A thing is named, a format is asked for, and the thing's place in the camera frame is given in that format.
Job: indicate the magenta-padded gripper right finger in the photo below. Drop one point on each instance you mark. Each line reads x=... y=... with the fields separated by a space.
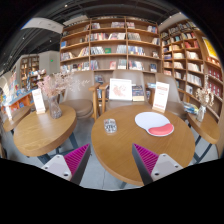
x=150 y=163

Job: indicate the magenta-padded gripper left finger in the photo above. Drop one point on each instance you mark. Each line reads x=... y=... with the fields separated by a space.
x=71 y=163

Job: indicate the transparent computer mouse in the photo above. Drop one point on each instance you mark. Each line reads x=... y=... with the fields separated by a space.
x=110 y=126

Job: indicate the white mouse pad red rest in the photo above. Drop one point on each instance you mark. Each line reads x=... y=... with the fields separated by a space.
x=150 y=120

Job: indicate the round wooden side table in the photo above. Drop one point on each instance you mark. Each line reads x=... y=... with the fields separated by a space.
x=15 y=118
x=43 y=130
x=205 y=126

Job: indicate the glass vase pink dried flowers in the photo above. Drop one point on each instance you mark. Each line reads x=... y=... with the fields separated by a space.
x=55 y=108

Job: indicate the beige armchair wooden arms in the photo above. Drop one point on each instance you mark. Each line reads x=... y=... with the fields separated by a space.
x=123 y=74
x=175 y=90
x=78 y=96

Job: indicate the stacked blue yellow books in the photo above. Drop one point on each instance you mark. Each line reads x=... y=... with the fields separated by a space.
x=190 y=107

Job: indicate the red and white sign card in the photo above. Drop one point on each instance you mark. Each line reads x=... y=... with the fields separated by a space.
x=161 y=95

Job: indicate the white table sign card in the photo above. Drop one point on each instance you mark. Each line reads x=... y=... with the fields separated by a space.
x=8 y=113
x=38 y=100

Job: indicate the dark book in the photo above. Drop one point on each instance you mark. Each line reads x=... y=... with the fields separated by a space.
x=138 y=92

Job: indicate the light blue book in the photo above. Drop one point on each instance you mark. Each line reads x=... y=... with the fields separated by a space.
x=151 y=85

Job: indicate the white framed picture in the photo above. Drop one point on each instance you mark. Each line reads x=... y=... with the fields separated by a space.
x=120 y=89

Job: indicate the colourful book display stand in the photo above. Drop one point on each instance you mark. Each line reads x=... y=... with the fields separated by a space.
x=16 y=100

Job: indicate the small distant wooden bookshelf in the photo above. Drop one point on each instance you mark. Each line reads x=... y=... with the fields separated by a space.
x=28 y=66

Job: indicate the wooden bookshelf with yellow poster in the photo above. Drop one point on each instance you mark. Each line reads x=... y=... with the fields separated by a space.
x=186 y=60

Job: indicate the large wooden bookshelf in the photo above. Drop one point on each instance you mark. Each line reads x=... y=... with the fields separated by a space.
x=110 y=43

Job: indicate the white hanging ceiling panel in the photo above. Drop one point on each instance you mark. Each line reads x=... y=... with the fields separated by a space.
x=41 y=25

